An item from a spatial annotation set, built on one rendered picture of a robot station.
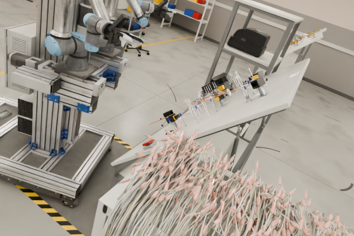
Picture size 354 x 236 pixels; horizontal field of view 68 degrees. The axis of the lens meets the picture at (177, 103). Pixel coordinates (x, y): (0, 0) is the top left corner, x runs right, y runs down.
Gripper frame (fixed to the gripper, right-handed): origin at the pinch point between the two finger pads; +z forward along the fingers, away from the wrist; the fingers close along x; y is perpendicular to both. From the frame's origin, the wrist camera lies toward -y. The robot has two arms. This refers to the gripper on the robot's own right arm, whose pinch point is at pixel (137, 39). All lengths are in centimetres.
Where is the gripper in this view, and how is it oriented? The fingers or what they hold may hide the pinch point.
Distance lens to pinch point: 131.6
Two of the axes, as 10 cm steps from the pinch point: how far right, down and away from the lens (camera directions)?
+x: -5.0, 1.3, -8.6
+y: -3.5, 8.7, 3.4
